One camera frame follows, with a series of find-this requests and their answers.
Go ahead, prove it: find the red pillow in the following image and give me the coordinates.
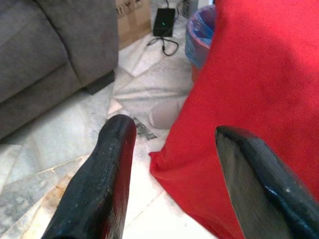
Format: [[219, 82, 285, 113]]
[[149, 0, 319, 239]]

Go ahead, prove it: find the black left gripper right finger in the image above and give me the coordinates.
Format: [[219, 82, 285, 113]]
[[215, 125, 319, 239]]

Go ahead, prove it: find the black power adapter box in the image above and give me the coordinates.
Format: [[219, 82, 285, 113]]
[[152, 7, 176, 38]]

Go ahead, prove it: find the black cable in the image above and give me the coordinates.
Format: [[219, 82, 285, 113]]
[[147, 36, 179, 57]]

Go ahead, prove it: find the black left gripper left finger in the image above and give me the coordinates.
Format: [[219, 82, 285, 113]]
[[41, 114, 137, 239]]

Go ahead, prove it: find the printed cardboard box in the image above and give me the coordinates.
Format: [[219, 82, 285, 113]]
[[115, 0, 153, 51]]

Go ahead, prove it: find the grey fabric sofa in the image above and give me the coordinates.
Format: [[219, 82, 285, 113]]
[[0, 0, 120, 140]]

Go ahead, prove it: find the bin with blue liner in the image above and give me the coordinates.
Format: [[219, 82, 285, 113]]
[[185, 4, 216, 70]]

